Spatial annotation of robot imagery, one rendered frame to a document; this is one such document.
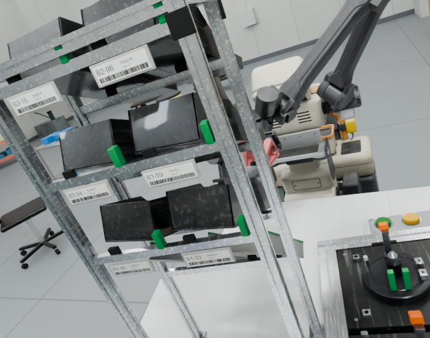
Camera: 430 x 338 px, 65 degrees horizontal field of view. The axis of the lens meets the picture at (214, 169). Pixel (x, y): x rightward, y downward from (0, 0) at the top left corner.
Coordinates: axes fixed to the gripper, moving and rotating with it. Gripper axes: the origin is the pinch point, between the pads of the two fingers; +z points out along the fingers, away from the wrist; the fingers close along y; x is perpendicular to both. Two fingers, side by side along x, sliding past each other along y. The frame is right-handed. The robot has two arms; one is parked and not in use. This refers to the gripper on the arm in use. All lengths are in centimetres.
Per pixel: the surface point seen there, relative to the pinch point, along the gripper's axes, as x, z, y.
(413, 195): 52, -20, 35
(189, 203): -21.7, 22.4, -1.5
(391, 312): 17.0, 28.7, 26.5
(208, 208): -21.0, 23.3, 2.2
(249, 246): 14.4, 14.6, -5.9
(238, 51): 483, -836, -351
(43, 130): 398, -599, -1015
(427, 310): 17.4, 27.8, 33.0
